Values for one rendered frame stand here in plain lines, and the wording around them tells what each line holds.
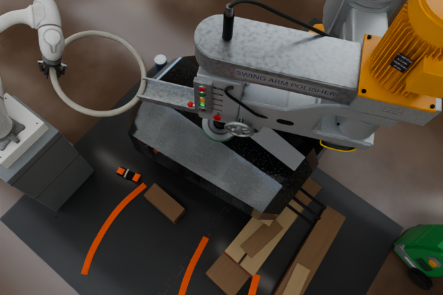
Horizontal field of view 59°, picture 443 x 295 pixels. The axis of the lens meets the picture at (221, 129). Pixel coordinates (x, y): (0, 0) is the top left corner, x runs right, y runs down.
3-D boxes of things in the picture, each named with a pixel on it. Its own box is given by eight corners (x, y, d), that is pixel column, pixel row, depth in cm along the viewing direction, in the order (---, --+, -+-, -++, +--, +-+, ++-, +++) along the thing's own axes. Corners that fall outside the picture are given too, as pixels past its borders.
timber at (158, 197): (146, 198, 294) (143, 194, 283) (156, 186, 298) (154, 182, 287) (175, 224, 287) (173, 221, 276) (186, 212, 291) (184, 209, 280)
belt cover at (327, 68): (420, 78, 166) (442, 55, 150) (418, 130, 156) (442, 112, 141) (203, 30, 172) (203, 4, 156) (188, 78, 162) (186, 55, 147)
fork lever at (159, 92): (267, 103, 212) (269, 99, 207) (260, 135, 204) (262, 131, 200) (146, 75, 216) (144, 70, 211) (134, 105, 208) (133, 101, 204)
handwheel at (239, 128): (256, 124, 200) (259, 110, 186) (252, 141, 196) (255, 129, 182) (227, 117, 201) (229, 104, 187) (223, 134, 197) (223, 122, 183)
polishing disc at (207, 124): (194, 124, 226) (194, 124, 225) (219, 101, 233) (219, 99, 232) (222, 147, 221) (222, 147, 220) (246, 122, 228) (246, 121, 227)
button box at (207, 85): (211, 110, 190) (213, 80, 164) (210, 114, 189) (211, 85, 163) (196, 106, 191) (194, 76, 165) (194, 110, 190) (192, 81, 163)
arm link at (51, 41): (66, 61, 182) (62, 36, 185) (67, 45, 168) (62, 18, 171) (41, 62, 177) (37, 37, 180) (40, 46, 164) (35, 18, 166)
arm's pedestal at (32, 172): (57, 221, 286) (4, 195, 213) (10, 181, 297) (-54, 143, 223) (104, 170, 303) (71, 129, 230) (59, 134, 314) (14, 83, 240)
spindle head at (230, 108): (273, 99, 209) (289, 51, 168) (265, 135, 200) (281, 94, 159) (208, 84, 211) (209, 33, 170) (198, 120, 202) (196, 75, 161)
